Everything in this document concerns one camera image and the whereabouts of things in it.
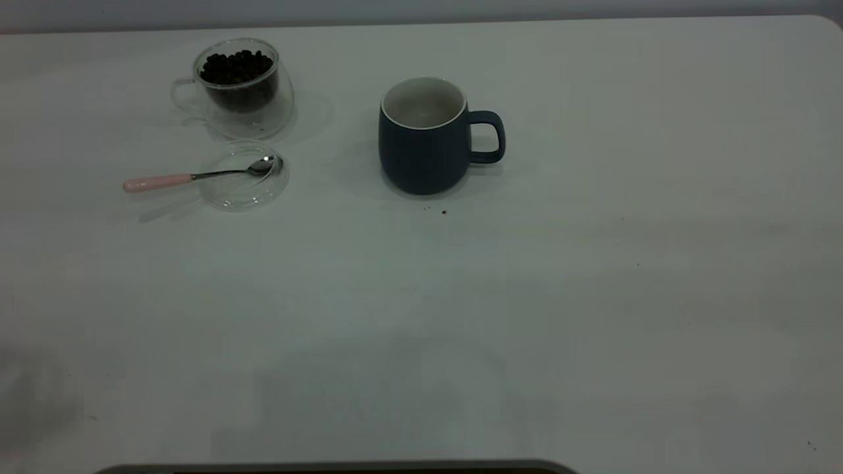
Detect dark grey ceramic mug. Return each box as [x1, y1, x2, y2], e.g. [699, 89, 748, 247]
[378, 76, 506, 196]

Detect pink-handled metal spoon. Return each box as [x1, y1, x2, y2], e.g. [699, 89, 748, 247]
[122, 155, 284, 194]

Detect clear round glass lid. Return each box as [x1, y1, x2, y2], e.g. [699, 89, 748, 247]
[198, 140, 290, 211]

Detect dark roasted coffee beans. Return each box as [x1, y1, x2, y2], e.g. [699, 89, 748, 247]
[199, 49, 279, 113]

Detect clear double-wall glass cup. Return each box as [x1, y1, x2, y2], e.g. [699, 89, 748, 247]
[170, 38, 296, 140]

